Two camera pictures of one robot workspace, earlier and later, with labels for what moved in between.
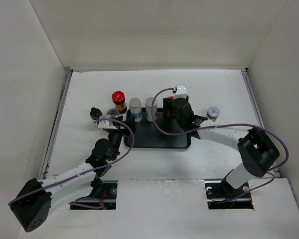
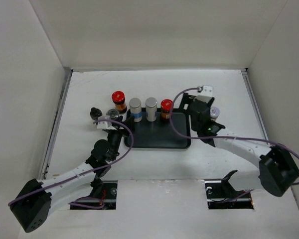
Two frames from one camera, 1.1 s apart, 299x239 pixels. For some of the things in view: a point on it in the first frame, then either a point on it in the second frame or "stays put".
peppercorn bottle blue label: x=135 y=108 stays put
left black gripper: x=127 y=127 stays put
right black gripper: x=187 y=98 to x=187 y=99
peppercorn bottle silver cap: x=148 y=104 stays put
